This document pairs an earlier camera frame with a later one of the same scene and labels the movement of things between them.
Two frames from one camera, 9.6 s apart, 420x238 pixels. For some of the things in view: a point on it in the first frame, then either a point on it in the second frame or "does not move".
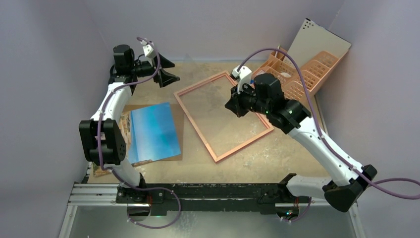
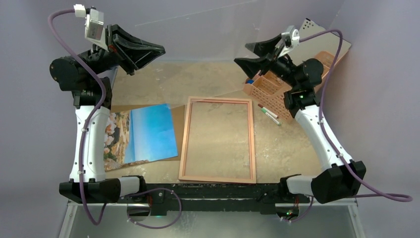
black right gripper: x=238 y=101 to x=272 y=56
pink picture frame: x=178 y=94 to x=253 y=168
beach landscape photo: x=150 y=135 does not move
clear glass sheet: x=222 y=131 to x=201 y=39
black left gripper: x=165 y=78 to x=131 y=57
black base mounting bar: x=268 y=198 does not move
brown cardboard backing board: x=178 y=110 does not move
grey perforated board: x=313 y=38 does not move
